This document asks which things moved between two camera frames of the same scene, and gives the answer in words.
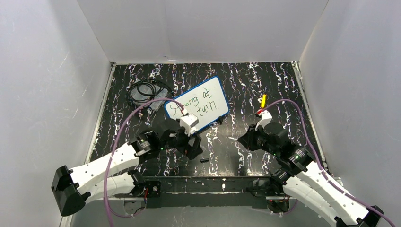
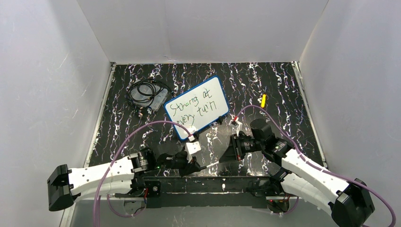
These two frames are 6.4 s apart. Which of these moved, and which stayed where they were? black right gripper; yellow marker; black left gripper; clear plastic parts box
Moved: black right gripper; black left gripper
Stayed: yellow marker; clear plastic parts box
